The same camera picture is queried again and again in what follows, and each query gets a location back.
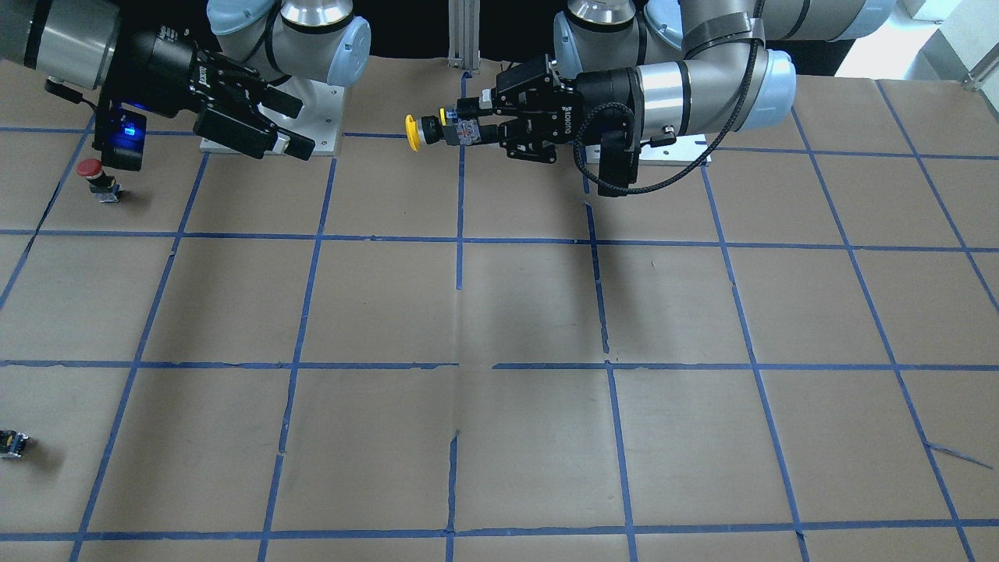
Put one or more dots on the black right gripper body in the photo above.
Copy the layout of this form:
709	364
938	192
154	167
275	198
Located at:
156	69

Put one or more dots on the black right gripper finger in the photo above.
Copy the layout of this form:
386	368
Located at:
250	133
247	92

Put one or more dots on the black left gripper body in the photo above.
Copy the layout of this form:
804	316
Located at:
607	92

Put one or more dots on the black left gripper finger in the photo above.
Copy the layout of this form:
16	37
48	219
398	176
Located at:
513	131
493	101

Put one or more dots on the yellow push button switch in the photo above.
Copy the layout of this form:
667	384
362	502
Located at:
445	126

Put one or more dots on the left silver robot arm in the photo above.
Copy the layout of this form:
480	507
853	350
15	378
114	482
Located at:
703	66

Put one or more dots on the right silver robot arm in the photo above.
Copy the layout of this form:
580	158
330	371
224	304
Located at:
73	42

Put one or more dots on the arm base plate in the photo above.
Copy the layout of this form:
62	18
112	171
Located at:
321	117
681	153

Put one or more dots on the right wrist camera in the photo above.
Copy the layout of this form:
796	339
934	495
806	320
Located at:
119	137

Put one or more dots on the aluminium frame post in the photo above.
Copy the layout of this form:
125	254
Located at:
463	19

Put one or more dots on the red push button switch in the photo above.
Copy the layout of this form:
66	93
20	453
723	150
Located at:
105	188

